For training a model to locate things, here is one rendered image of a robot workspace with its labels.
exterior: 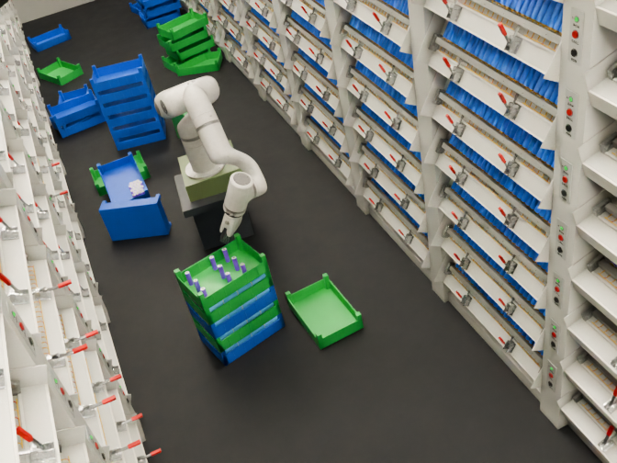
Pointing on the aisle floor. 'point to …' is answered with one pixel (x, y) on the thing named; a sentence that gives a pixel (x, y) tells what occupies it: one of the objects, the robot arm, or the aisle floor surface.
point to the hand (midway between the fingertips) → (227, 235)
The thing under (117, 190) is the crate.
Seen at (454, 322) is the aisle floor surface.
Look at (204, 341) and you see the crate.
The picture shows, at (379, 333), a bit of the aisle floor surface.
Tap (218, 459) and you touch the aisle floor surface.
